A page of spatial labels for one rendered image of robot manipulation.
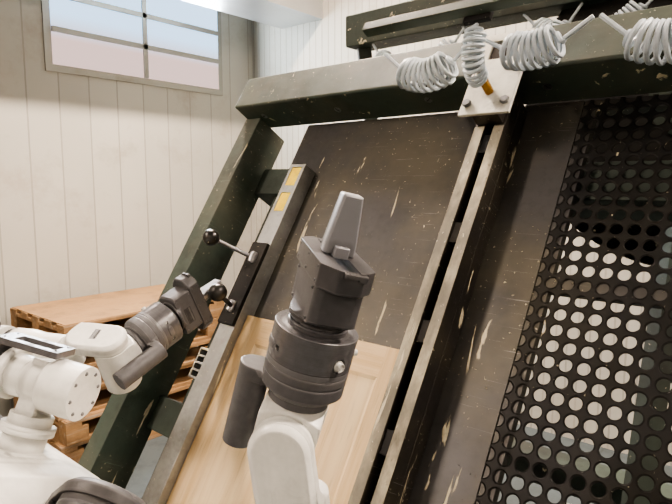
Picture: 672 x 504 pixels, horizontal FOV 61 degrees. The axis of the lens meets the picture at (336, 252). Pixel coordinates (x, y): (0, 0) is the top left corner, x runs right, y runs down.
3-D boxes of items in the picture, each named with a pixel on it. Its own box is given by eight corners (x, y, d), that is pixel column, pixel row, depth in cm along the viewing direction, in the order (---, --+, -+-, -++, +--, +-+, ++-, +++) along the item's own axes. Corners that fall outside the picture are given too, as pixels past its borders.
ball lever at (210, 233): (252, 268, 132) (198, 242, 128) (258, 253, 133) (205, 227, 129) (256, 266, 128) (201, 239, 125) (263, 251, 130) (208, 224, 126)
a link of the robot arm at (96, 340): (144, 359, 109) (80, 352, 111) (132, 324, 103) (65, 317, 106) (128, 386, 103) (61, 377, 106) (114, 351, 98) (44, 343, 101)
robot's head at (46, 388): (51, 443, 65) (77, 366, 67) (-24, 418, 67) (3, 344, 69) (84, 438, 71) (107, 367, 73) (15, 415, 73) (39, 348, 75)
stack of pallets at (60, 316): (168, 385, 475) (164, 283, 465) (230, 411, 420) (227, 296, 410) (9, 431, 387) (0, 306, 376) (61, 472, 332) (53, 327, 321)
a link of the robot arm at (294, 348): (306, 265, 50) (274, 387, 53) (405, 283, 53) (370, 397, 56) (281, 229, 62) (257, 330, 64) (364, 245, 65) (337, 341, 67)
